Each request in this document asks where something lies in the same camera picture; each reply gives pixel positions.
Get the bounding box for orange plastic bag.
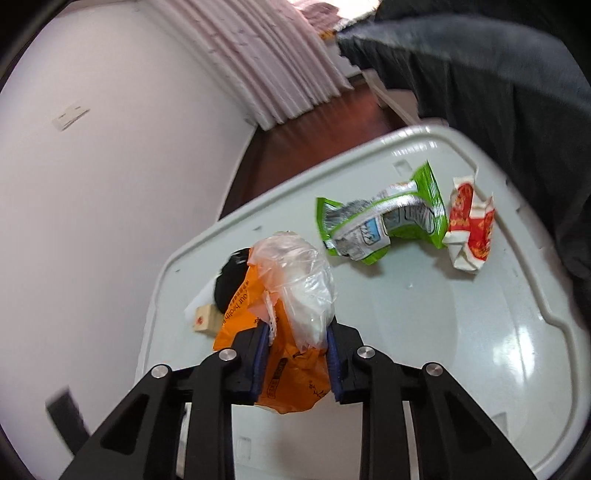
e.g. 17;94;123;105
213;232;337;414

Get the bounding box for white plastic storage lid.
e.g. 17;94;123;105
136;126;590;479

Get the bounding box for wooden cube block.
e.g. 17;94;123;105
192;304;223;337

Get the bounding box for white paper roll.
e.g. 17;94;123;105
184;277;216;322

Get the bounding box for black cloth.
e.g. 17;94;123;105
213;248;249;314

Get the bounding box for red white crumpled carton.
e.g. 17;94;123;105
443;175;496;274

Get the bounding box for green foil snack wrapper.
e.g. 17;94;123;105
315;163;448;265

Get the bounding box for dark grey bed blanket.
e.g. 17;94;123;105
337;1;590;314

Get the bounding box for pink striped curtain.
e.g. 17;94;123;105
151;0;352;131

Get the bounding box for folded pink blankets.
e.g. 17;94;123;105
290;0;342;34

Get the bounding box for white wall socket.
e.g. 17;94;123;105
52;104;90;132

